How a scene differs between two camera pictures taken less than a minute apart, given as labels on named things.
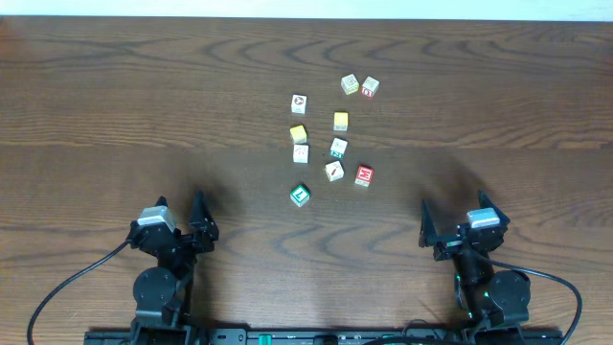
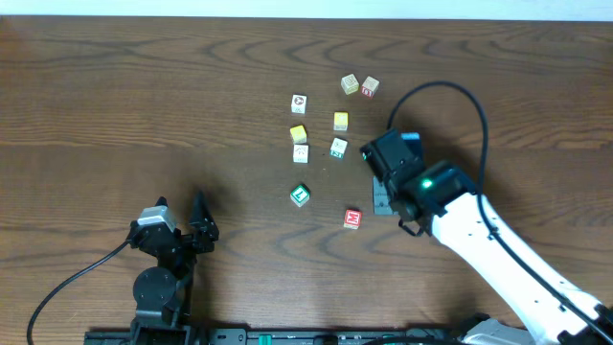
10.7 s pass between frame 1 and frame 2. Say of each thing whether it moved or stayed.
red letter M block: moved
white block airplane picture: stayed
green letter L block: stayed
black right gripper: moved
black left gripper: stayed
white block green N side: stayed
